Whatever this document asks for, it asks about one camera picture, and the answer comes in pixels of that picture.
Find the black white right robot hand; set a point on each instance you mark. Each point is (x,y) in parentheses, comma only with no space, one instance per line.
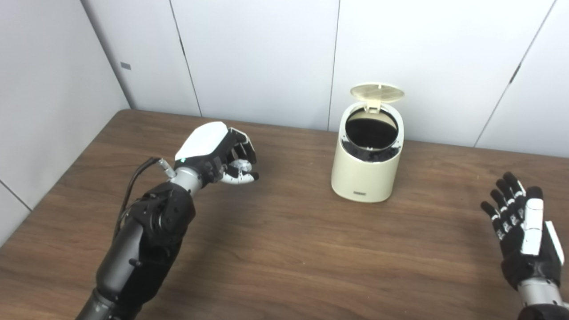
(529,240)

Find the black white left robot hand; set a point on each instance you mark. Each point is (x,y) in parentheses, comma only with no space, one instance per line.
(204,142)

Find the white paper ball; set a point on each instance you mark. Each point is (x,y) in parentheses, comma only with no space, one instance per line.
(242,167)

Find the cream round bin lid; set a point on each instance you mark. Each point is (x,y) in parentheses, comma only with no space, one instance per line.
(378,92)

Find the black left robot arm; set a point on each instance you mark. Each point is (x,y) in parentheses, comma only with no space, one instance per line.
(146,240)

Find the cream-colored bin body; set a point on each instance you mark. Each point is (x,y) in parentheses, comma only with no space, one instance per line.
(364,175)

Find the small grey wall tag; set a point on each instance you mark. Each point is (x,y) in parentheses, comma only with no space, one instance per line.
(126,66)

